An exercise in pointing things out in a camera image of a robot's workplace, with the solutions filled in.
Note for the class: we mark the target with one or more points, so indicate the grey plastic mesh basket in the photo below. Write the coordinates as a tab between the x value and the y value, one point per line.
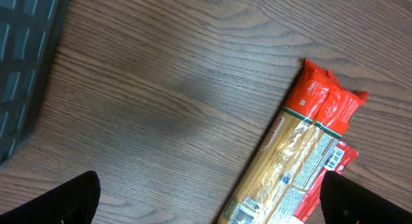
30	31

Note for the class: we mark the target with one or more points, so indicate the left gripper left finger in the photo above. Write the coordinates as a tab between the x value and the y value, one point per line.
73	202

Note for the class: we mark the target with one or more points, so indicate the long orange pasta packet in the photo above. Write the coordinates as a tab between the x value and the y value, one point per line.
300	142

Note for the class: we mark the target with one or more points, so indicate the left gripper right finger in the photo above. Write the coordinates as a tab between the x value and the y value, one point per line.
346	202

